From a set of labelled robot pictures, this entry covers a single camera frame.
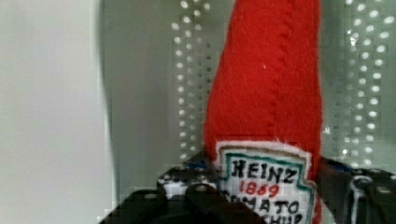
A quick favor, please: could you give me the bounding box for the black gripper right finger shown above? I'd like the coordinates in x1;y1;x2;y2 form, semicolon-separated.
317;158;396;224

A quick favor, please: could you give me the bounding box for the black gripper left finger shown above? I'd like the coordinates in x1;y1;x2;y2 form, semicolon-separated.
99;152;262;224

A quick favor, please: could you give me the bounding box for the red felt ketchup bottle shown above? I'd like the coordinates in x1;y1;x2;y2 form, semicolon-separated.
204;0;322;224

